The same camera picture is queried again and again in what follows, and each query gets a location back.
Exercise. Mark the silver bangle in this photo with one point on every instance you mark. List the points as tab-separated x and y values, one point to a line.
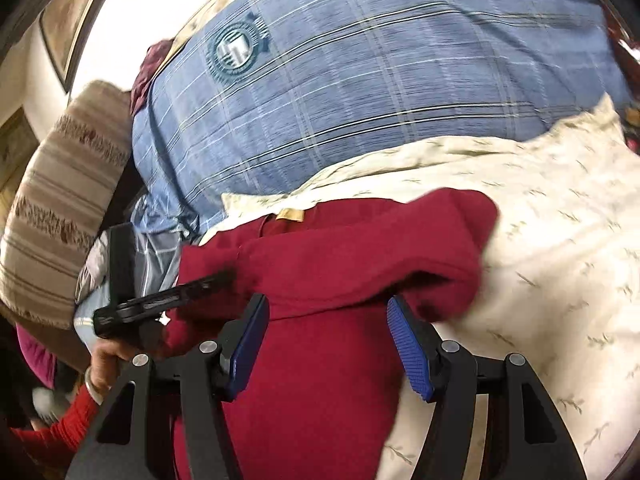
91	385

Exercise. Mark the grey star-print bed sheet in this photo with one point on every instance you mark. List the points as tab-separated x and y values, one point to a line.
92	270

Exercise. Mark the maroon patterned cloth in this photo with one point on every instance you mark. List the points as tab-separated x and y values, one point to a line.
150	67

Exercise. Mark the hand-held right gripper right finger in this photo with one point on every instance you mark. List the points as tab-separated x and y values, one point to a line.
407	345

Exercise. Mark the cream floral bed sheet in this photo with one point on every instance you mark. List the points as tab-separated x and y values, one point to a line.
220	2

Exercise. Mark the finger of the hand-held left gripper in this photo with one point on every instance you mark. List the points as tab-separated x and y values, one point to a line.
200	286
121	260

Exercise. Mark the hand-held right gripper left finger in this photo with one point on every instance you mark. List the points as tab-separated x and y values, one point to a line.
247	345

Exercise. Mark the dark red garment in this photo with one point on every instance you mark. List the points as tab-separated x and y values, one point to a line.
325	285

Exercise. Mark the blue plaid quilt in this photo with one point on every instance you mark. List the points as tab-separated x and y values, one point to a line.
350	85

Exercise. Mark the cream leaf-print pillow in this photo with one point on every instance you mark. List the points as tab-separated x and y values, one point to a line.
550	260

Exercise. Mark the framed wall picture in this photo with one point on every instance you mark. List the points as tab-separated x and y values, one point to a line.
70	20

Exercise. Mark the beige striped cushion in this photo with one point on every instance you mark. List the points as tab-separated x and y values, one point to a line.
60	210

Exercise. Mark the person's left hand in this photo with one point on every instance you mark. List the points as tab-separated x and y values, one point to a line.
102	360

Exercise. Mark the person's left forearm red sleeve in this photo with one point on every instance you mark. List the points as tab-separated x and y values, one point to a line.
55	435

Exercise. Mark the pink cloth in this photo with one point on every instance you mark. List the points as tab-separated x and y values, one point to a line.
35	355

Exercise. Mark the red plastic bag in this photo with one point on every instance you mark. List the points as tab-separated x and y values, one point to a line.
622	40

